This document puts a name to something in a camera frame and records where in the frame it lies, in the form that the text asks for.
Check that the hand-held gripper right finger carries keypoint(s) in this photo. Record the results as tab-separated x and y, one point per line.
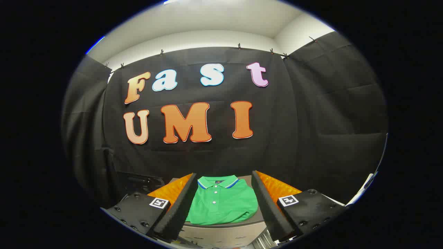
268	211

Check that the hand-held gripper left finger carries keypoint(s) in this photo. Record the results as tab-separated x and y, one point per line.
180	207

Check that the green polo shirt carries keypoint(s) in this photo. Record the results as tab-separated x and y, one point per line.
221	207

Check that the dark grey washing machine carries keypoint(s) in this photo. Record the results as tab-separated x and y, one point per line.
128	190

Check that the black backdrop cloth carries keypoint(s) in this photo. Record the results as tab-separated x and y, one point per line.
294	121

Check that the white panel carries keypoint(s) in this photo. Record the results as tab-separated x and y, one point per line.
363	188

